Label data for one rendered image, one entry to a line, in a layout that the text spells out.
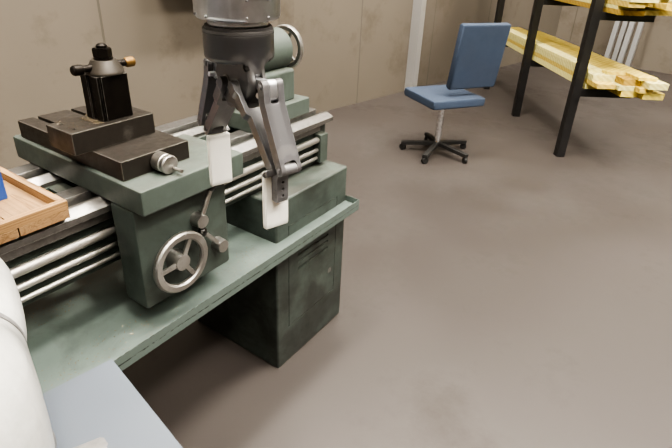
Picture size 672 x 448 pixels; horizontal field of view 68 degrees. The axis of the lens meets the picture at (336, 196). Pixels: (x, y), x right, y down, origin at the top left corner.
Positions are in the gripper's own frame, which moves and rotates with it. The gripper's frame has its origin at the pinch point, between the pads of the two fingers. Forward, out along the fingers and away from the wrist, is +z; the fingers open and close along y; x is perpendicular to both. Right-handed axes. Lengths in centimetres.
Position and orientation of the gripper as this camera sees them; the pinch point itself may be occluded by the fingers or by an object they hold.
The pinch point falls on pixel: (246, 194)
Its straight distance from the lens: 62.4
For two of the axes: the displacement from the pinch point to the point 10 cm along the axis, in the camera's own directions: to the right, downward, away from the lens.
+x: 7.9, -2.5, 5.7
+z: -0.4, 8.9, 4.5
